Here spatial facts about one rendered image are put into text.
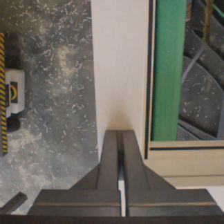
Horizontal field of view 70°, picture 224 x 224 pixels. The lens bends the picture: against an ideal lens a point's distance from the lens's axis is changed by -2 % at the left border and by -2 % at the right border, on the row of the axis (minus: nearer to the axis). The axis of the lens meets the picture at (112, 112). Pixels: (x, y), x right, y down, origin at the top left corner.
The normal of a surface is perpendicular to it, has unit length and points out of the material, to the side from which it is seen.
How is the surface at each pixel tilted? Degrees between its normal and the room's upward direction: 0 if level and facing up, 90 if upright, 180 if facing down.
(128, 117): 0
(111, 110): 0
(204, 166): 90
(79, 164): 0
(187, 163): 90
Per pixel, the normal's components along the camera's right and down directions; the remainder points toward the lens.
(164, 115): -0.03, 0.27
